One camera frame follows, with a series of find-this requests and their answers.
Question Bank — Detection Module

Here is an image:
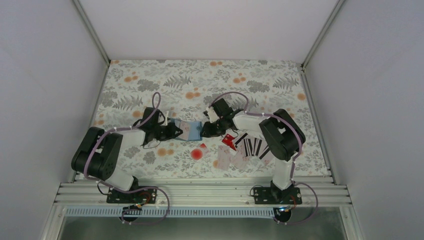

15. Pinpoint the teal card holder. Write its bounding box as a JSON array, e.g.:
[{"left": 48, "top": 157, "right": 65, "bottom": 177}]
[{"left": 170, "top": 118, "right": 203, "bottom": 142}]

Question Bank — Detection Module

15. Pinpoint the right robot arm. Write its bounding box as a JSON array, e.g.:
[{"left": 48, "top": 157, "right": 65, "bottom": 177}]
[{"left": 200, "top": 98, "right": 306, "bottom": 204}]

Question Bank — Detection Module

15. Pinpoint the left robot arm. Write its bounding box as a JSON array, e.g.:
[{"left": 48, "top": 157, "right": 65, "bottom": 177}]
[{"left": 71, "top": 107, "right": 183, "bottom": 203}]

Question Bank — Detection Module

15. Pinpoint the red bank card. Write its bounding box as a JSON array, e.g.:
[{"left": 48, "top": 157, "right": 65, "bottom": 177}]
[{"left": 221, "top": 134, "right": 237, "bottom": 151}]

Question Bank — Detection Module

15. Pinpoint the black striped card pile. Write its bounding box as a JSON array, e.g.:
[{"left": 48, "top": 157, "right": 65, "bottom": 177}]
[{"left": 232, "top": 133, "right": 275, "bottom": 165}]

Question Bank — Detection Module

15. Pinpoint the floral table mat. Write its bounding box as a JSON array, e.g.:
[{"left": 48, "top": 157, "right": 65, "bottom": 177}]
[{"left": 93, "top": 60, "right": 328, "bottom": 179}]

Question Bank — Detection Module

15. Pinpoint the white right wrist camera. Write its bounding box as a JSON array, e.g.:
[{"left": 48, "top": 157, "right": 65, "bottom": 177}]
[{"left": 204, "top": 107, "right": 220, "bottom": 123}]

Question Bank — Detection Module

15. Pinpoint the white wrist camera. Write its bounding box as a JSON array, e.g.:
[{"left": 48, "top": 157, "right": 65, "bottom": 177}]
[
  {"left": 163, "top": 111, "right": 169, "bottom": 126},
  {"left": 204, "top": 107, "right": 220, "bottom": 123}
]

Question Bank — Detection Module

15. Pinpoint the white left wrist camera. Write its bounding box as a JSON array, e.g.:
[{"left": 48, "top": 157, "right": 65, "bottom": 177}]
[{"left": 163, "top": 111, "right": 169, "bottom": 126}]

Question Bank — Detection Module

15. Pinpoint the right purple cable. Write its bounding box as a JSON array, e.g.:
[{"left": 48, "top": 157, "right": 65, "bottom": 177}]
[{"left": 207, "top": 91, "right": 320, "bottom": 227}]

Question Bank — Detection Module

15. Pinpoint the purple cable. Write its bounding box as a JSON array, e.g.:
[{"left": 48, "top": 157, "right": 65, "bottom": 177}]
[
  {"left": 82, "top": 91, "right": 171, "bottom": 226},
  {"left": 207, "top": 91, "right": 320, "bottom": 227}
]

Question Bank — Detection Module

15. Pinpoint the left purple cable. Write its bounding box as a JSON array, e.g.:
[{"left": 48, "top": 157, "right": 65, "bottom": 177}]
[{"left": 82, "top": 91, "right": 171, "bottom": 226}]

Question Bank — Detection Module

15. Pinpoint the aluminium rail frame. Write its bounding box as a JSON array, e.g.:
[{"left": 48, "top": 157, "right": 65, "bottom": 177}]
[{"left": 54, "top": 177, "right": 352, "bottom": 207}]

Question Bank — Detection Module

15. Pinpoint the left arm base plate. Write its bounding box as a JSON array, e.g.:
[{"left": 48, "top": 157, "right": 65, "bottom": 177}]
[{"left": 104, "top": 186, "right": 158, "bottom": 205}]

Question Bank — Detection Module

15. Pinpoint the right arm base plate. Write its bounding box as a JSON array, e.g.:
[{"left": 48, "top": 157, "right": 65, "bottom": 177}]
[{"left": 251, "top": 186, "right": 303, "bottom": 205}]

